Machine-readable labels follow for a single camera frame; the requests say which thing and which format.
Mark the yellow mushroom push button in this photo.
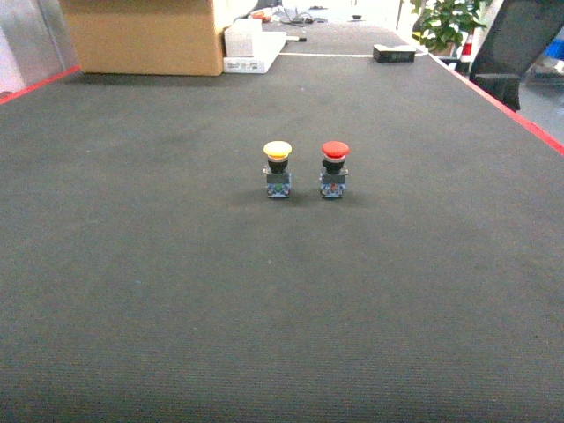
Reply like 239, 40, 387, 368
263, 140, 292, 198

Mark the red mushroom push button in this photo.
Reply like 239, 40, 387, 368
320, 140, 350, 198

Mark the black conveyor belt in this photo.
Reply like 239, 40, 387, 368
1, 23, 563, 422

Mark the white flat box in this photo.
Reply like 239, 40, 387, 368
223, 32, 286, 74

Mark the white box on top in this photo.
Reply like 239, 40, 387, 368
224, 19, 263, 57

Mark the small black box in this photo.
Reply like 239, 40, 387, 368
373, 44, 417, 63

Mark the large cardboard box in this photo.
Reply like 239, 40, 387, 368
59, 0, 259, 77

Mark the green potted plant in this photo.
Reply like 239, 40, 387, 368
409, 0, 491, 54

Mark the black office chair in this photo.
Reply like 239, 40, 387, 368
470, 0, 563, 112

